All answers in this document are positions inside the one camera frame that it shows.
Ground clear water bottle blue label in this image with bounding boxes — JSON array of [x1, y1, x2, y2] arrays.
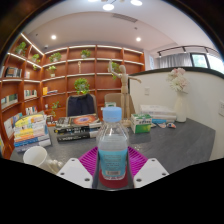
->
[[96, 106, 130, 181]]

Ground stack of dark books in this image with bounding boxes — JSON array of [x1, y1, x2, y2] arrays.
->
[[53, 113, 103, 143]]

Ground grey window curtain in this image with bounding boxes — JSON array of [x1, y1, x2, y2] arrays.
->
[[158, 52, 194, 69]]

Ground cream ceramic mug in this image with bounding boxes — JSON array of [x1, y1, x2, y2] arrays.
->
[[22, 145, 64, 175]]

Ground tan chair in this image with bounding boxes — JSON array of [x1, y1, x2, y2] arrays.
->
[[104, 92, 136, 121]]

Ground black ceiling track rail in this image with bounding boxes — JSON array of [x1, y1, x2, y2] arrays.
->
[[157, 44, 219, 58]]

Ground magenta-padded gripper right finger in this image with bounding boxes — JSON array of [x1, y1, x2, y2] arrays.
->
[[127, 146, 170, 190]]

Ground ceiling air vent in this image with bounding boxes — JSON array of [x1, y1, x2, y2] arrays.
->
[[112, 13, 138, 23]]

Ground chair with dark jacket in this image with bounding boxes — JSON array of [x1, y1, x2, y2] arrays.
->
[[65, 93, 98, 118]]

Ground branched ceiling lamp round lights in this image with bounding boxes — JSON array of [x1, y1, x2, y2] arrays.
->
[[87, 0, 144, 12]]

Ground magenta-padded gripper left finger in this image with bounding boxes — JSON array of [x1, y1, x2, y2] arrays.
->
[[56, 146, 100, 190]]

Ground wooden shelf unit with books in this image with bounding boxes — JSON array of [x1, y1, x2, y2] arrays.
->
[[0, 32, 146, 159]]

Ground stack of colourful books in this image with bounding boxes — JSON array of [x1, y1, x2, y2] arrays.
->
[[13, 114, 53, 154]]

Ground wooden artist mannequin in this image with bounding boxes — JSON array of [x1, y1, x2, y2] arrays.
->
[[107, 59, 143, 128]]

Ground green white box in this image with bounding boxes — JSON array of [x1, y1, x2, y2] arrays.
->
[[130, 113, 153, 135]]

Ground white vase with pale flowers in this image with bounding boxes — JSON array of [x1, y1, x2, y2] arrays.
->
[[166, 67, 190, 123]]

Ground window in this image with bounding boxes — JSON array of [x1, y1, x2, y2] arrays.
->
[[190, 51, 224, 74]]

